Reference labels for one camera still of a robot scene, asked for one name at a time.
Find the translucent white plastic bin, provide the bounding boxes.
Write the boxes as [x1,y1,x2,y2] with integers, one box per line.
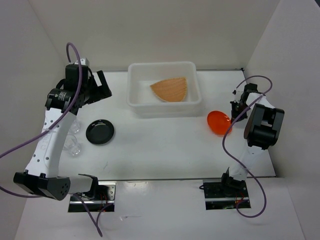
[126,61,203,118]

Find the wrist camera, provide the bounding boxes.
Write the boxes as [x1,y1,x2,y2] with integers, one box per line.
[73,57,90,67]
[232,89,243,102]

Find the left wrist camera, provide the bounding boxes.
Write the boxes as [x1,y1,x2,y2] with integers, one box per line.
[73,57,90,67]

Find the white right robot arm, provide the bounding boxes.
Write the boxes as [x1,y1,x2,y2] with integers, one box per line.
[219,83,285,197]

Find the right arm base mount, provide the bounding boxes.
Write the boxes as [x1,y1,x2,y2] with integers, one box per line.
[199,179,251,210]

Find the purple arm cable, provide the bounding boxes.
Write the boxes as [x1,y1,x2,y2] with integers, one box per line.
[0,42,113,238]
[222,76,273,218]

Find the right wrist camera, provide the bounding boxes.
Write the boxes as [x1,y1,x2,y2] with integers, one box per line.
[232,89,243,102]

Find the clear plastic cup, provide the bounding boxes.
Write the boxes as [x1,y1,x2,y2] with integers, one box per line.
[68,119,81,134]
[62,134,81,157]

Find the orange plastic plate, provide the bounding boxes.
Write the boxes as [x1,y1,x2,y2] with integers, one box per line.
[206,110,231,136]

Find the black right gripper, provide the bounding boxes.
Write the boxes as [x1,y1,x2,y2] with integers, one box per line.
[231,100,252,124]

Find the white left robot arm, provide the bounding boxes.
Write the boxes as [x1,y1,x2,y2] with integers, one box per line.
[13,64,112,201]

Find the black round plate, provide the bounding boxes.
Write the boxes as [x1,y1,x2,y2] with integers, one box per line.
[85,119,115,146]

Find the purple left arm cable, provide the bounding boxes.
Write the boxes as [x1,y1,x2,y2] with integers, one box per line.
[0,42,113,238]

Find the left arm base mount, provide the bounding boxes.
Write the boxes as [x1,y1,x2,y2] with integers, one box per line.
[68,181,117,213]

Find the tan woven triangular plate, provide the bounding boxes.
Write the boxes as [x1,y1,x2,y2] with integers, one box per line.
[150,77,188,103]

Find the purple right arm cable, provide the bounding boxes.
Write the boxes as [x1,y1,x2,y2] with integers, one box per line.
[222,76,273,218]

